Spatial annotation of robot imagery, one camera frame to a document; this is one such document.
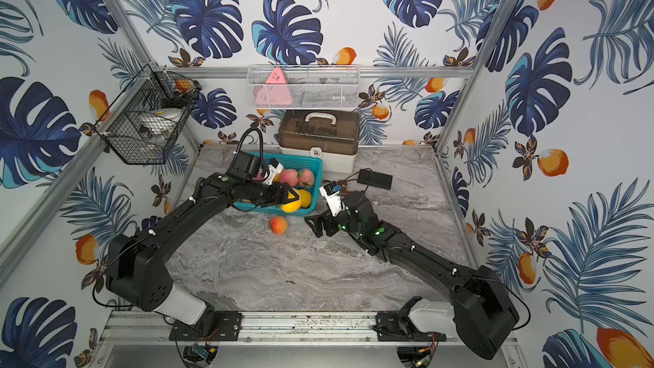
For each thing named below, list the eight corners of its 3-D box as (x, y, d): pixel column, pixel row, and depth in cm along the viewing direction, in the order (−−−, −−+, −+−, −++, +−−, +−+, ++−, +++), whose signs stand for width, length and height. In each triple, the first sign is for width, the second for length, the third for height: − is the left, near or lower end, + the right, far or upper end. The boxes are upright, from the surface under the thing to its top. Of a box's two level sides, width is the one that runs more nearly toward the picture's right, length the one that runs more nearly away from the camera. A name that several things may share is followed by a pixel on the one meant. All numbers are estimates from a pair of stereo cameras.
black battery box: (356, 182, 110) (357, 177, 108) (359, 172, 113) (360, 168, 111) (389, 190, 107) (391, 185, 105) (391, 180, 111) (393, 175, 108)
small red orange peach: (271, 235, 95) (268, 228, 91) (273, 222, 98) (271, 215, 94) (286, 235, 95) (284, 228, 91) (288, 222, 98) (286, 215, 94)
